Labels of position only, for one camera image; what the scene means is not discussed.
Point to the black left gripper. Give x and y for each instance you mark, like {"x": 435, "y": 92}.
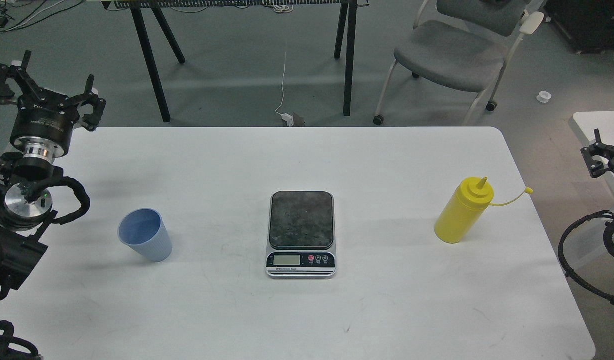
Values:
{"x": 42, "y": 120}

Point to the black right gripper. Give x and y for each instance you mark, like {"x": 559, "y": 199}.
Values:
{"x": 598, "y": 157}

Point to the yellow squeeze bottle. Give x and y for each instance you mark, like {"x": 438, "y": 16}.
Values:
{"x": 469, "y": 201}

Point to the blue ribbed plastic cup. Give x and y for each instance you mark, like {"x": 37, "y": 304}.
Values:
{"x": 144, "y": 231}

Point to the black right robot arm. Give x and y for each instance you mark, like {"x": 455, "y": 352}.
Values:
{"x": 594, "y": 243}

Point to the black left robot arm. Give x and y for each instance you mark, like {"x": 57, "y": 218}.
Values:
{"x": 34, "y": 193}

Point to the digital kitchen scale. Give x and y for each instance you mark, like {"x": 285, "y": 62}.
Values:
{"x": 301, "y": 242}

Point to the white plastic spool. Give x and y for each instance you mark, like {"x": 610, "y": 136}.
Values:
{"x": 544, "y": 97}

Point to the black cabinet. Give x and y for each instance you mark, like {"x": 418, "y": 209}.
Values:
{"x": 587, "y": 25}

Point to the grey office chair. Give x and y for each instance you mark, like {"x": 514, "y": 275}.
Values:
{"x": 458, "y": 59}

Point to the black-legged table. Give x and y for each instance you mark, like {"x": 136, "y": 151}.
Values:
{"x": 240, "y": 39}

